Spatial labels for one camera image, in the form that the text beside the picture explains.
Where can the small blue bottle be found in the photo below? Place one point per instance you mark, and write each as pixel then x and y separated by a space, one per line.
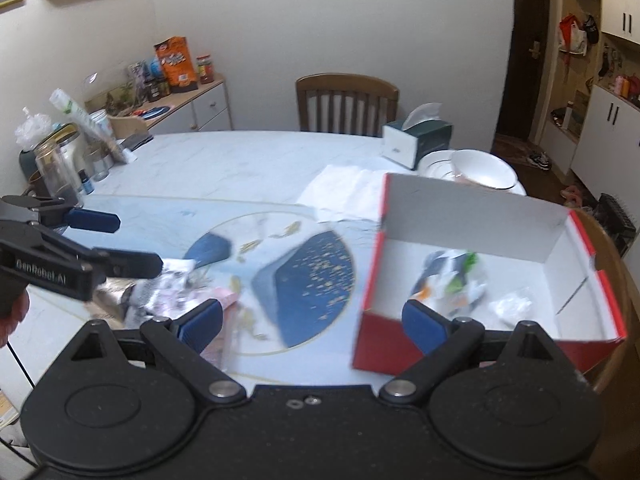
pixel 86 182

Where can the red lidded jar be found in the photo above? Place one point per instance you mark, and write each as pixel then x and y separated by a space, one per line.
pixel 206 71

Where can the white paper napkin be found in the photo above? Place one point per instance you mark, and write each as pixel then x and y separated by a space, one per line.
pixel 341 193

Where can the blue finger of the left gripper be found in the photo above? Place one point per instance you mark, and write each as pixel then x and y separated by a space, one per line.
pixel 117 263
pixel 91 220

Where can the white wooden sideboard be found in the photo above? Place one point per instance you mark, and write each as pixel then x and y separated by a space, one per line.
pixel 204 110

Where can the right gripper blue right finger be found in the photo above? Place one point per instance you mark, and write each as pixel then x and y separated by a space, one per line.
pixel 446 346

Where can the clear glass jar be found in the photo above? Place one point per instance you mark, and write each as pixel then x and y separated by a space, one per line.
pixel 56 175

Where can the person left hand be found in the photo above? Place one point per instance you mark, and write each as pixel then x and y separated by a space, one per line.
pixel 8 325

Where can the green white plastic bag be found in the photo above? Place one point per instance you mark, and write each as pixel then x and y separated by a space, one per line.
pixel 78 115

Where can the white storage cabinet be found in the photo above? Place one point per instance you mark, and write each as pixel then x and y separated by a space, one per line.
pixel 607 156

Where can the green white tissue box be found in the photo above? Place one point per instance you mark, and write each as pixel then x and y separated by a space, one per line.
pixel 406 142

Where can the white ceramic bowl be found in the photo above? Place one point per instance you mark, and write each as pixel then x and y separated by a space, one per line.
pixel 483 169

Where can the red white cardboard box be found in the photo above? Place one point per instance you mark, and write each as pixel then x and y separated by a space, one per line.
pixel 558 254

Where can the orange snack bag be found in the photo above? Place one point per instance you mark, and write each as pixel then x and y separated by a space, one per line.
pixel 176 64

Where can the brown wooden chair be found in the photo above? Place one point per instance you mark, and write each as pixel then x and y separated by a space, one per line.
pixel 341 103

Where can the crumpled wrappers in box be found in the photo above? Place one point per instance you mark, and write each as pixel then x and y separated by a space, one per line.
pixel 455 283

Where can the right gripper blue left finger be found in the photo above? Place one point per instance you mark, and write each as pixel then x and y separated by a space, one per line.
pixel 177 345

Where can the gold foil snack packet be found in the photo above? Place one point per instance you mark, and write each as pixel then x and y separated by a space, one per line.
pixel 179 289

